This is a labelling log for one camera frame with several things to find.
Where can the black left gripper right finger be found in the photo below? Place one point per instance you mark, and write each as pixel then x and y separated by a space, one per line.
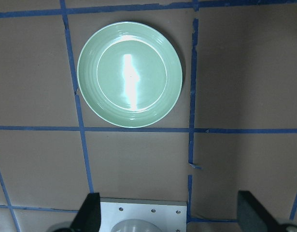
pixel 252 216

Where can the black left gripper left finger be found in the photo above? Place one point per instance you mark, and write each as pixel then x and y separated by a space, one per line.
pixel 88 218

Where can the left green plate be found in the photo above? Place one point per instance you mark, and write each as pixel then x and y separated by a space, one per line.
pixel 129 74

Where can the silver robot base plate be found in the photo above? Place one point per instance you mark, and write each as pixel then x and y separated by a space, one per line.
pixel 130 215

